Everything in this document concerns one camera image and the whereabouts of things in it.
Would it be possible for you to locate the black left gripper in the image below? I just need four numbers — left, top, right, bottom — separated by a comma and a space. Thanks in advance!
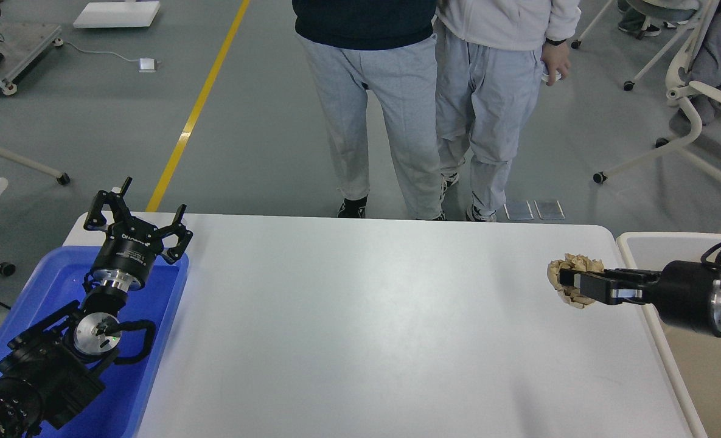
83, 177, 193, 291

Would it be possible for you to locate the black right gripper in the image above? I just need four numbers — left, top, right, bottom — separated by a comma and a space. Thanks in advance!
559, 260, 721, 338

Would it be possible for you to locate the brown paper ball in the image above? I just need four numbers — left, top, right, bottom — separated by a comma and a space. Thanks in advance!
547, 253, 605, 310

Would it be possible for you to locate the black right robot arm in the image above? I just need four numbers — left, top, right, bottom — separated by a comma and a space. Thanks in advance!
548, 242, 721, 338

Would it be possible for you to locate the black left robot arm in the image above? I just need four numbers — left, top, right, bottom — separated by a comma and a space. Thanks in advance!
0, 178, 193, 437

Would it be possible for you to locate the metal floor plate right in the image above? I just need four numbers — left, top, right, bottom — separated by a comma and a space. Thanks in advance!
534, 200, 565, 221

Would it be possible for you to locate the metal floor plate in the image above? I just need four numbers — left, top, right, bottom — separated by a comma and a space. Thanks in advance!
504, 200, 534, 221
534, 200, 565, 221

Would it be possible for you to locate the blue plastic bin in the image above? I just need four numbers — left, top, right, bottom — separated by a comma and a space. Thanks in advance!
0, 245, 190, 438

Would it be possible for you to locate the metal floor plate left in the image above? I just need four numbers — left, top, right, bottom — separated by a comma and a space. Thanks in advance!
504, 200, 534, 221

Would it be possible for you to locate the beige plastic bin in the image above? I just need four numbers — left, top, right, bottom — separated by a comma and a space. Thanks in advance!
617, 232, 721, 437

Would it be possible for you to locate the white chair legs top right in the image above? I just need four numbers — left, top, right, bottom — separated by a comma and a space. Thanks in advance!
571, 1, 696, 92

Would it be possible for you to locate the white cup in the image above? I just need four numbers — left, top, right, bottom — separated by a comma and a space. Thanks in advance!
542, 64, 562, 83

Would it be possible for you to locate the white office chair right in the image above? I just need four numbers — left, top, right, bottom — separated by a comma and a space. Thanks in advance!
593, 0, 721, 235

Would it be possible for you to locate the grey wheeled cart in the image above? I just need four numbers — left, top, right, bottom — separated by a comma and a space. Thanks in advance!
0, 3, 63, 96

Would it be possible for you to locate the white board on floor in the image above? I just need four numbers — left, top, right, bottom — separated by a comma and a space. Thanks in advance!
72, 1, 161, 29

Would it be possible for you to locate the person in white clothes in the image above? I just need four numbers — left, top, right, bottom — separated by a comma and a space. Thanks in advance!
434, 1, 582, 223

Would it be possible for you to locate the seated person far right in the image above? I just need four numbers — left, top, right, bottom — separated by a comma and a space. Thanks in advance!
617, 1, 705, 37

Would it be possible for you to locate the person in grey sweatpants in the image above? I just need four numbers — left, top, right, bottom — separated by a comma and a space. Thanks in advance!
291, 0, 448, 221

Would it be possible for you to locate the white power adapter with cable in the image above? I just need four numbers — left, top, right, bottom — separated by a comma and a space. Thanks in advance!
61, 39, 158, 73

